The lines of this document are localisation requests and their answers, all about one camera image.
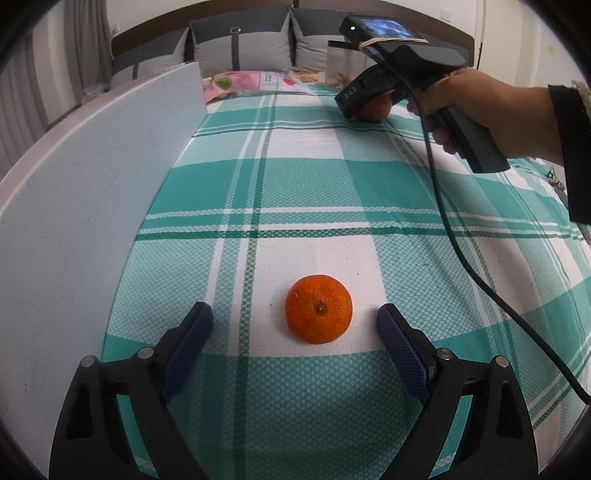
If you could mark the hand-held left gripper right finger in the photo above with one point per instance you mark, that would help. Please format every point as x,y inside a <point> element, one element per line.
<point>400,344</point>

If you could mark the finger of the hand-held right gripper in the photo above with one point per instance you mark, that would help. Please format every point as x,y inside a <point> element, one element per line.
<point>358,92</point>

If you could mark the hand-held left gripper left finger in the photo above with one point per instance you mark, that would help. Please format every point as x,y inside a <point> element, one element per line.
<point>189,341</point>

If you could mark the red apple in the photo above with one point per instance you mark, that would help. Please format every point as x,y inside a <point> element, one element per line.
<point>375,108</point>

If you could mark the orange tangerine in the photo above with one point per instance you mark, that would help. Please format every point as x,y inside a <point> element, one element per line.
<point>318,309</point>

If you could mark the person's right forearm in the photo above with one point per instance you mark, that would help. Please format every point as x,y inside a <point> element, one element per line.
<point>572,152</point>

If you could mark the person's right hand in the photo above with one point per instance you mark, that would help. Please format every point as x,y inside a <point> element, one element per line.
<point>489,113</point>

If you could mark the white box with black top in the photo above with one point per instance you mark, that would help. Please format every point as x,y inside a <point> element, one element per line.
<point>344,62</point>

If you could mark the brown headboard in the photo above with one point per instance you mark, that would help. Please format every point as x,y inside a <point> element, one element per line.
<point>434,25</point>

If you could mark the grey pillow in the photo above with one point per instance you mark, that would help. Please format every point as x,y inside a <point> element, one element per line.
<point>323,39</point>
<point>147,57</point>
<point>242,39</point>

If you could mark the pink printed plastic bag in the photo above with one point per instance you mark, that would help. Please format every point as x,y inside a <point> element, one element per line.
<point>240,83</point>

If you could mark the green checked tablecloth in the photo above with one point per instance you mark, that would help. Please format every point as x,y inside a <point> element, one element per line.
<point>351,221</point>

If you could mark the white foam board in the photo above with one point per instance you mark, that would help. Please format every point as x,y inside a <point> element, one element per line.
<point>83,203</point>

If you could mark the grey curtain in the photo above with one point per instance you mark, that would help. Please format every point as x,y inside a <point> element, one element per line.
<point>51,64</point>

